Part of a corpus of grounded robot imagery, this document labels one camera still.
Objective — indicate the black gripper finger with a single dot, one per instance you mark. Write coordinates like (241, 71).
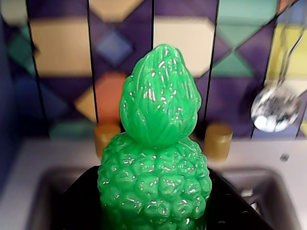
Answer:
(227, 210)
(81, 206)

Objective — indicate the green toy pineapple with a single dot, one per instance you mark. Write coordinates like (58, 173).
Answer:
(156, 155)

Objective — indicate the gray toy sink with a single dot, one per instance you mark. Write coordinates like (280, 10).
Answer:
(275, 191)

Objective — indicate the gold faucet knob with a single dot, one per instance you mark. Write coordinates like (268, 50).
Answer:
(105, 139)
(218, 143)

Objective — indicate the steel skimmer spoon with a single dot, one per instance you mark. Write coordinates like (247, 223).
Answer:
(275, 110)

